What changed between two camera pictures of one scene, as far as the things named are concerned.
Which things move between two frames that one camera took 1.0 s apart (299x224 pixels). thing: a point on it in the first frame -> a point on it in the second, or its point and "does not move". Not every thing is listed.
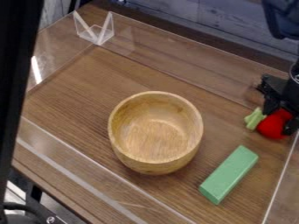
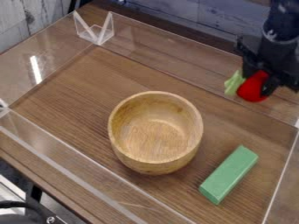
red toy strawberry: x=271 y=124 -> x=247 y=87
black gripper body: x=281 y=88 -> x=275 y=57
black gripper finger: x=293 y=125 -> x=269 y=87
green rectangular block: x=229 y=174 does not move
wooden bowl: x=155 y=129 does not move
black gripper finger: x=271 y=105 -> x=247 y=68
